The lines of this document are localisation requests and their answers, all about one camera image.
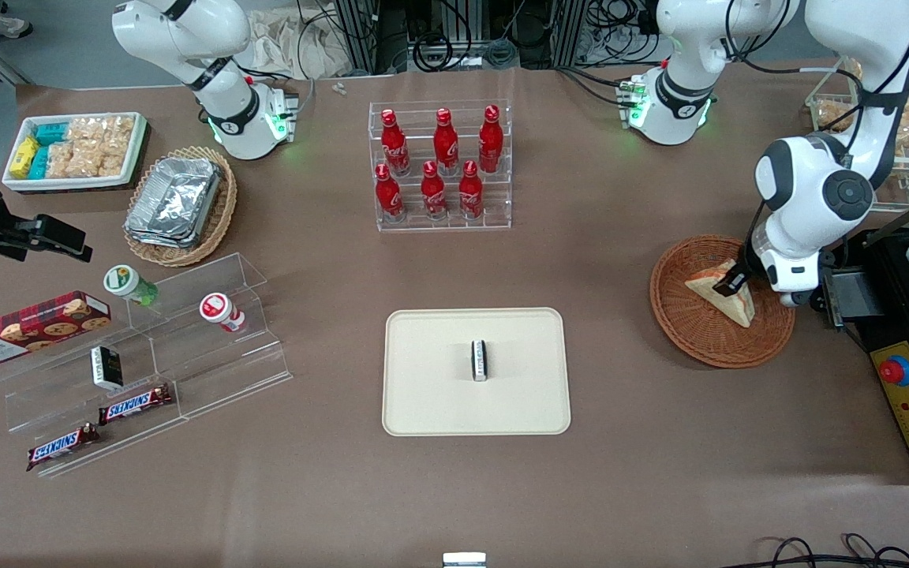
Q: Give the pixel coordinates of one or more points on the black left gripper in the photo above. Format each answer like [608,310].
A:
[748,264]

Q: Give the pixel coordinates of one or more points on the triangular sandwich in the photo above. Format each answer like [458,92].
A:
[731,306]

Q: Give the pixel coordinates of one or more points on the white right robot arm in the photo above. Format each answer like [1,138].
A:
[227,118]

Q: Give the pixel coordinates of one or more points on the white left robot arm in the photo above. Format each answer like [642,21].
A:
[809,189]

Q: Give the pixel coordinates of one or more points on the round brown wicker basket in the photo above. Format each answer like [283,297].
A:
[683,323]

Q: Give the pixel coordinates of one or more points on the white rectangular snack tray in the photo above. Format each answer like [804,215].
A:
[131,162]

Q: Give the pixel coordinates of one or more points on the oval wicker basket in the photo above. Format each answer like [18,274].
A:
[222,209]

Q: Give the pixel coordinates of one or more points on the beige plastic tray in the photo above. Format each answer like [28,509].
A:
[439,394]

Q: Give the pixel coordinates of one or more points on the teal snack packet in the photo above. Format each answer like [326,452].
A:
[39,163]
[50,132]

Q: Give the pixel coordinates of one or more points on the green lidded cup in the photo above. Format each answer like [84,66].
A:
[127,284]

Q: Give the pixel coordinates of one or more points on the clear rice cracker bag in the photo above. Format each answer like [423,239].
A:
[99,130]
[72,160]
[113,156]

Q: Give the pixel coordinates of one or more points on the yellow snack packet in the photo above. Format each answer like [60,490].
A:
[24,156]

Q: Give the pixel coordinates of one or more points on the red tartan cookie box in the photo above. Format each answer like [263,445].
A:
[28,327]

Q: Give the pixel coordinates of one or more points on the stacked aluminium foil trays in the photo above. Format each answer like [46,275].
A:
[174,201]

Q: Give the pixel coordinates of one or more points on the small black box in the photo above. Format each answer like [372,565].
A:
[106,367]

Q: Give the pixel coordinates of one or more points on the black sealing machine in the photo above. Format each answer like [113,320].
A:
[892,315]

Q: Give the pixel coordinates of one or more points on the red white lidded cup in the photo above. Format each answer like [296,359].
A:
[220,310]

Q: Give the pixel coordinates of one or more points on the brown snickers bar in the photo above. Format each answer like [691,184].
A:
[135,405]
[62,447]

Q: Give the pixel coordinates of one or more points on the red emergency stop button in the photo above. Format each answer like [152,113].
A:
[895,371]

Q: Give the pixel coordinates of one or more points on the clear acrylic stepped shelf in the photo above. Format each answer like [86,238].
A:
[210,371]

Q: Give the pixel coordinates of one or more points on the grey shoe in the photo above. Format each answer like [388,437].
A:
[13,28]

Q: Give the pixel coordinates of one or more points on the small black white packet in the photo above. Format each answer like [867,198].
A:
[479,361]

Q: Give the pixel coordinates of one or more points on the red cola bottle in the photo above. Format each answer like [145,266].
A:
[445,146]
[470,196]
[388,197]
[433,196]
[491,146]
[394,146]

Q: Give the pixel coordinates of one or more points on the crumpled white cloth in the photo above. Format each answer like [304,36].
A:
[281,43]

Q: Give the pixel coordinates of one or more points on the clear acrylic bottle rack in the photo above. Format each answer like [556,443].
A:
[439,225]

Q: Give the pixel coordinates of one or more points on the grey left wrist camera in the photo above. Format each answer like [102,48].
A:
[792,298]

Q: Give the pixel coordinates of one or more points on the aluminium frame rack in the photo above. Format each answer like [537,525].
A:
[360,35]

